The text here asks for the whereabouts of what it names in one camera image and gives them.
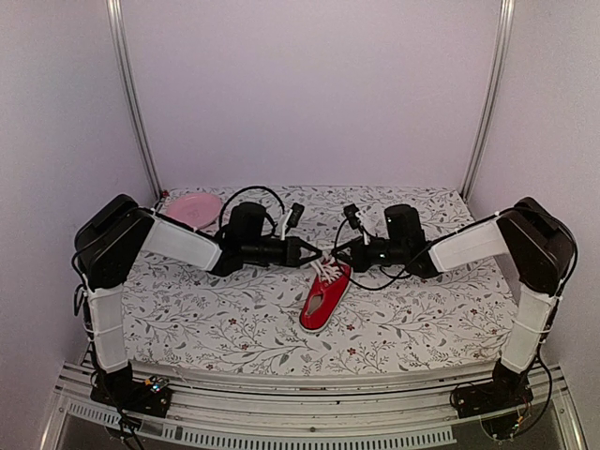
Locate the floral patterned table mat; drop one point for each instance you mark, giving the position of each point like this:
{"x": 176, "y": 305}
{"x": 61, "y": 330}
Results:
{"x": 172, "y": 312}

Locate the pink plastic plate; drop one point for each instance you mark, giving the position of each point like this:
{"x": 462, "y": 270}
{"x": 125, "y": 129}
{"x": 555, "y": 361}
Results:
{"x": 197, "y": 210}

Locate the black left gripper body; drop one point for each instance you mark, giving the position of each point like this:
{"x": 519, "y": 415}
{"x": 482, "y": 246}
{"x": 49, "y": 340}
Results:
{"x": 253, "y": 248}

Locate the right aluminium frame post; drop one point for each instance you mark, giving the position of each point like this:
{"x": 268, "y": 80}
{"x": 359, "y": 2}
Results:
{"x": 498, "y": 61}

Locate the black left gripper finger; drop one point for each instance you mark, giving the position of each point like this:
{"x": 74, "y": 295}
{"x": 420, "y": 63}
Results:
{"x": 307, "y": 250}
{"x": 304, "y": 261}

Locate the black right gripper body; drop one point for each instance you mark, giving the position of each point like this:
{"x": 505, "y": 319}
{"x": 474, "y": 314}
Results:
{"x": 395, "y": 251}

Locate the left aluminium frame post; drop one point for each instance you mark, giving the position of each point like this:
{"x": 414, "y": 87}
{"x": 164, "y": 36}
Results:
{"x": 120, "y": 46}

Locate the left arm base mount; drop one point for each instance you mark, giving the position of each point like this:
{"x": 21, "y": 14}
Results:
{"x": 152, "y": 396}

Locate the front aluminium rail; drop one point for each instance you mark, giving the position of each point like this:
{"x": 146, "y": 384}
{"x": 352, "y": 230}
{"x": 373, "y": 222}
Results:
{"x": 215, "y": 410}

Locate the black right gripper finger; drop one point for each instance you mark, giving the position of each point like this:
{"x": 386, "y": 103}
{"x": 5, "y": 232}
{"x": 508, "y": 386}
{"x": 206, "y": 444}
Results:
{"x": 342, "y": 258}
{"x": 346, "y": 247}

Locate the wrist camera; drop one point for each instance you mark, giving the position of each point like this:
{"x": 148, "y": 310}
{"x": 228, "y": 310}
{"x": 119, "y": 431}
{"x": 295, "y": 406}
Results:
{"x": 358, "y": 221}
{"x": 291, "y": 219}

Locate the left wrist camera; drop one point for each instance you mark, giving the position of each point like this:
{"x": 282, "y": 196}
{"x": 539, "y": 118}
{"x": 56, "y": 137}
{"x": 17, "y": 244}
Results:
{"x": 291, "y": 219}

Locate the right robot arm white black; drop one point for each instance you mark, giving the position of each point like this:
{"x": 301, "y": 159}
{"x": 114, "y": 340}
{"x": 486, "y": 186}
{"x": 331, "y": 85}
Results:
{"x": 541, "y": 247}

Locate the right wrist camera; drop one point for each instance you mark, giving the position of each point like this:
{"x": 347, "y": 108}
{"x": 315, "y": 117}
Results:
{"x": 358, "y": 221}

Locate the aluminium frame post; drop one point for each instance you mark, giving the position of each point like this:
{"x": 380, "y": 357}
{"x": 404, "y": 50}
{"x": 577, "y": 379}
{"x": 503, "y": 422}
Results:
{"x": 498, "y": 61}
{"x": 120, "y": 46}

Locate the red canvas sneaker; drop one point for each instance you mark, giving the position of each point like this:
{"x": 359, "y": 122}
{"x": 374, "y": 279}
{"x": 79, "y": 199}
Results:
{"x": 331, "y": 282}

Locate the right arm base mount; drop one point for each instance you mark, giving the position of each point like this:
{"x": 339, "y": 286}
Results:
{"x": 501, "y": 409}

